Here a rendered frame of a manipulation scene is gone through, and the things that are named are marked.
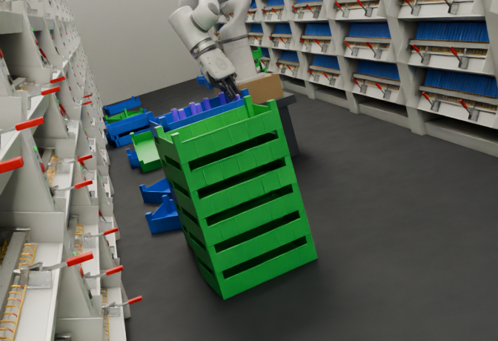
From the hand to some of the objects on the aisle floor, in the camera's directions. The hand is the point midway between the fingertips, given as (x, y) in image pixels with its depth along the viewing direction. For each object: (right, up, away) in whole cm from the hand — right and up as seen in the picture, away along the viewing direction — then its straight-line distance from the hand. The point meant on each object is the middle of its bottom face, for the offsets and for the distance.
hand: (233, 93), depth 208 cm
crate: (-46, -19, +148) cm, 156 cm away
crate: (-48, -22, +162) cm, 170 cm away
